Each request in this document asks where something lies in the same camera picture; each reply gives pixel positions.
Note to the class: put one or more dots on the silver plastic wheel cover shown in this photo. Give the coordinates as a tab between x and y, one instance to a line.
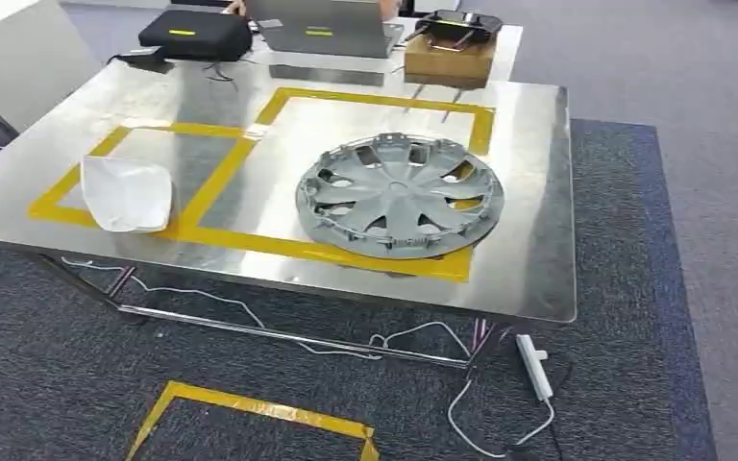
401	191

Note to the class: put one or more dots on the large yellow tape square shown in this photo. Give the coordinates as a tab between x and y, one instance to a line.
267	245

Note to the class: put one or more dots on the steel bench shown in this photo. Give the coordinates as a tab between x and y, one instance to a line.
534	191

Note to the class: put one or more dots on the cardboard box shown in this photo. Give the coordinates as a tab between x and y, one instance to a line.
448	63

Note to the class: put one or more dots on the grey laptop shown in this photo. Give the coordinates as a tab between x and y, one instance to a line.
324	28

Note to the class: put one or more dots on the yellow floor tape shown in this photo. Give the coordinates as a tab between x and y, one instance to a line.
248	404

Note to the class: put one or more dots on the white power strip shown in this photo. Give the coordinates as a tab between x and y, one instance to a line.
533	366

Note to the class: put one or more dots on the black tray device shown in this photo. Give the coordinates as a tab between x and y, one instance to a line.
458	25

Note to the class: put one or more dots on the white table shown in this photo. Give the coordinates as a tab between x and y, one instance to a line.
508	51

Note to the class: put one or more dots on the dark carpet mat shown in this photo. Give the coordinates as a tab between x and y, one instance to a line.
617	286

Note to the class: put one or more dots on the person's hand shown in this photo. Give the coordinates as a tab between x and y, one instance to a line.
236	7

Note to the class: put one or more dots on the black zip bag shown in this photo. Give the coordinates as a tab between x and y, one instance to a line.
197	35

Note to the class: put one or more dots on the black power adapter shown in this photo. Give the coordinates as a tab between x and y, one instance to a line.
146	58

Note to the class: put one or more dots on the small yellow tape square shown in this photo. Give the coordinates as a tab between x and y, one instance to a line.
57	200

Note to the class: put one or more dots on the pale cabinet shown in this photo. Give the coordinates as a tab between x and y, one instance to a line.
25	57

